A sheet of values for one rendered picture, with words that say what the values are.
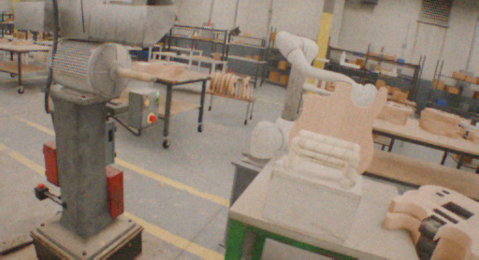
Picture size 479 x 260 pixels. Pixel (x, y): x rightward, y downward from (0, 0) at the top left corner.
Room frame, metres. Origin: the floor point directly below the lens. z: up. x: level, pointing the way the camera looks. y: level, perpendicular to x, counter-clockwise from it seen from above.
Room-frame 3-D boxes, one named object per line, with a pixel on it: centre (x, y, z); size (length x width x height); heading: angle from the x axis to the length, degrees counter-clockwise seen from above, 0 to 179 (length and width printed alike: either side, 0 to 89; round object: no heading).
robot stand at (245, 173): (1.74, -0.17, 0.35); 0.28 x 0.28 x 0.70; 63
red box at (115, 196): (1.44, 0.78, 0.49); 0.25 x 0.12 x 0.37; 71
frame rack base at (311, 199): (0.78, -0.27, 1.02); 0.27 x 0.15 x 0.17; 70
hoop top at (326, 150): (0.74, -0.25, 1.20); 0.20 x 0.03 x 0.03; 69
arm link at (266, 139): (1.74, -0.17, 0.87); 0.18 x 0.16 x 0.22; 131
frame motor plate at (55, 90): (1.29, 0.83, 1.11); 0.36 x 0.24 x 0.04; 71
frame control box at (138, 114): (1.47, 0.61, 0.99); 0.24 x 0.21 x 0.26; 71
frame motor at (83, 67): (1.27, 0.77, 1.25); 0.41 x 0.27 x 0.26; 71
